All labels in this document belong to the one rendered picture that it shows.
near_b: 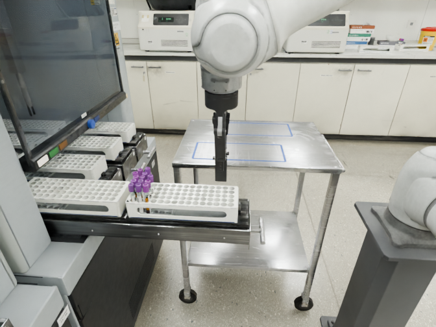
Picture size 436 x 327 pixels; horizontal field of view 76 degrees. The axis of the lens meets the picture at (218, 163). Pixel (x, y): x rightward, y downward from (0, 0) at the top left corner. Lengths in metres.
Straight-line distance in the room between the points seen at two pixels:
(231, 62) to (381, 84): 2.96
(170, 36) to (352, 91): 1.88
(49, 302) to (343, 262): 1.53
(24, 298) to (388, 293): 1.04
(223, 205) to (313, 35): 2.44
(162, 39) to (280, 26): 2.62
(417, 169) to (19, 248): 1.03
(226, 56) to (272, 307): 1.37
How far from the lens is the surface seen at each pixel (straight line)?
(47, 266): 0.88
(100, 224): 0.84
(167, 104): 3.15
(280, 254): 1.43
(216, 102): 0.61
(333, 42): 3.05
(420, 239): 1.02
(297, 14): 0.46
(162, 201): 0.77
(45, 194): 0.90
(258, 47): 0.39
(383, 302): 1.18
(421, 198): 0.92
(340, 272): 1.84
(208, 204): 0.75
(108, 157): 1.10
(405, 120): 3.55
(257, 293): 1.63
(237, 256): 1.40
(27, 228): 0.84
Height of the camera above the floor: 1.32
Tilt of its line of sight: 30 degrees down
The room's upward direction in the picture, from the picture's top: straight up
